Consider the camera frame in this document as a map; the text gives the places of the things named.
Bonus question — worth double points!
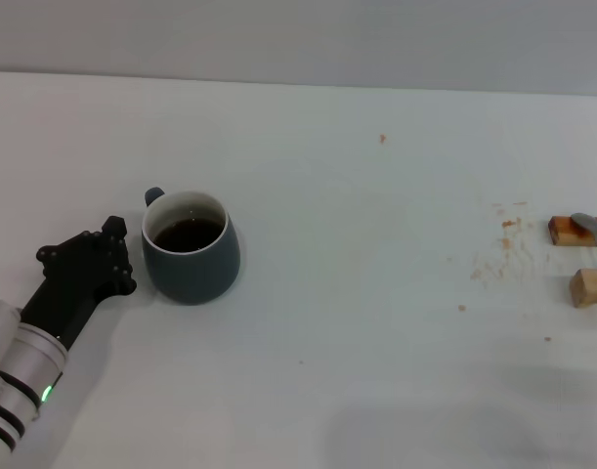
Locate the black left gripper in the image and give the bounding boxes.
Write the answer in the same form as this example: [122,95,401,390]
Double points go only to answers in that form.
[19,215,138,352]

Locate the short wooden block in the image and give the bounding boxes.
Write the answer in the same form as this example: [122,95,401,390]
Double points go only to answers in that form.
[569,267,597,310]

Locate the pink spoon with grey bowl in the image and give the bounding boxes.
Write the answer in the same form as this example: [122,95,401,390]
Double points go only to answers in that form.
[570,211,597,271]

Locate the dark grey coffee cup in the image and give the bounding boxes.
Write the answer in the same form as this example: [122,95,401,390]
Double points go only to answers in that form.
[140,186,241,307]

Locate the long wooden block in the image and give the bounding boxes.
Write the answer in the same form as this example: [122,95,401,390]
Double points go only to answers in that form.
[547,215,597,248]

